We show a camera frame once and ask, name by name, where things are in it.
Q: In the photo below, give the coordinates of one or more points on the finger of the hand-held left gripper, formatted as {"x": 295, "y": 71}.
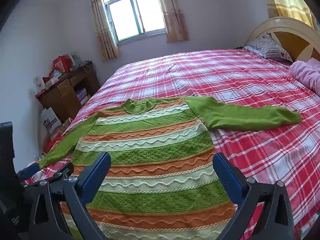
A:
{"x": 63, "y": 171}
{"x": 28, "y": 171}

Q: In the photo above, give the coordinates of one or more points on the grey plastic bag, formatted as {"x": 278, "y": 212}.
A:
{"x": 76, "y": 60}

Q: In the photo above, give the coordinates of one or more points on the beige floral curtain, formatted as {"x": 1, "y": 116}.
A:
{"x": 102, "y": 37}
{"x": 175, "y": 22}

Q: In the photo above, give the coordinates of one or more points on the sliding window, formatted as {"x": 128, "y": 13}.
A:
{"x": 135, "y": 15}

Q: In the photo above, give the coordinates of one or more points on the red plastic bag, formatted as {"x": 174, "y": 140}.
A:
{"x": 51, "y": 143}

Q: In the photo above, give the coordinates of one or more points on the cream wooden headboard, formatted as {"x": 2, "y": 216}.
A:
{"x": 287, "y": 37}

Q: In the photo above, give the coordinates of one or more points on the white paper bag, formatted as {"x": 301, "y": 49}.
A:
{"x": 50, "y": 121}

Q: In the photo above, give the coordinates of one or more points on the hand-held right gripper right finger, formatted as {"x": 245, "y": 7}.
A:
{"x": 227, "y": 177}

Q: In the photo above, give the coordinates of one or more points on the white upright card box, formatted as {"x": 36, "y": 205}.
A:
{"x": 38, "y": 85}

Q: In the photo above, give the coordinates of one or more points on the green striped knit sweater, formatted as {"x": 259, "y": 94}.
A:
{"x": 150, "y": 130}

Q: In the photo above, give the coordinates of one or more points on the patterned pillow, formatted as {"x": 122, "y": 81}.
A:
{"x": 270, "y": 46}

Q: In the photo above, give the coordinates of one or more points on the bed with red plaid sheet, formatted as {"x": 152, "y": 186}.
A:
{"x": 225, "y": 80}

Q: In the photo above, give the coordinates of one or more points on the boxes in desk shelf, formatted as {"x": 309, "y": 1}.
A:
{"x": 82, "y": 96}

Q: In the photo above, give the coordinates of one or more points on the brown patterned cloth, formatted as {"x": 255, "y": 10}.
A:
{"x": 65, "y": 123}

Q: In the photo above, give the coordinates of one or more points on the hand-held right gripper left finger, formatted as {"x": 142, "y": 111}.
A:
{"x": 97, "y": 171}

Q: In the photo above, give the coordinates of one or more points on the red gift box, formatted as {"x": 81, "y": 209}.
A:
{"x": 61, "y": 63}

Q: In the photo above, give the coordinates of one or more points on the pink blanket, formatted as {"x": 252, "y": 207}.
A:
{"x": 307, "y": 72}

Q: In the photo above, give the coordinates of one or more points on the brown wooden desk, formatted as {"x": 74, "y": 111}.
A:
{"x": 62, "y": 97}

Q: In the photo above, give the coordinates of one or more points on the yellow curtain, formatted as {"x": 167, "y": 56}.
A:
{"x": 287, "y": 2}

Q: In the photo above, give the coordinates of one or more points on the pile of small boxes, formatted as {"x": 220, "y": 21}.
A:
{"x": 51, "y": 80}

